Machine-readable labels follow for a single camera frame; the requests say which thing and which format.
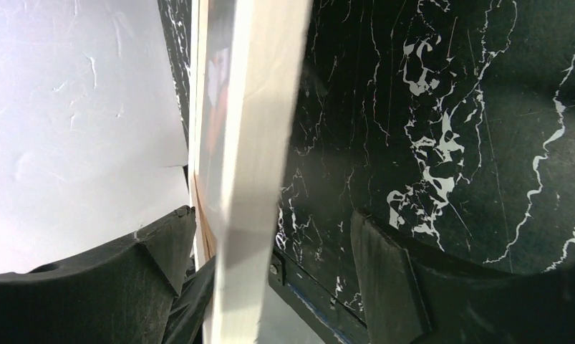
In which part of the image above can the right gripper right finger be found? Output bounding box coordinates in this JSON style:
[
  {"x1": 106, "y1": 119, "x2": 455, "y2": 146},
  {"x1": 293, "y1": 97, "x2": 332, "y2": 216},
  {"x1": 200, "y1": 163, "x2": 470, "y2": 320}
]
[{"x1": 350, "y1": 210, "x2": 575, "y2": 343}]

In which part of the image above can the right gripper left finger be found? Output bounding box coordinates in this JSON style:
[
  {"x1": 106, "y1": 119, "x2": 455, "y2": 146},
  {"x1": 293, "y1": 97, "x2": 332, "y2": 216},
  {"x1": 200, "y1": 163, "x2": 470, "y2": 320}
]
[{"x1": 0, "y1": 206, "x2": 196, "y2": 343}]

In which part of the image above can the white wooden photo frame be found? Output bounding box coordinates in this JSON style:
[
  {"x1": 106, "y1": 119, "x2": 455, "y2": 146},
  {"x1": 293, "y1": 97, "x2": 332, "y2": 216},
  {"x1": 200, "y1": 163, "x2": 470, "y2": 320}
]
[{"x1": 188, "y1": 1, "x2": 311, "y2": 343}]

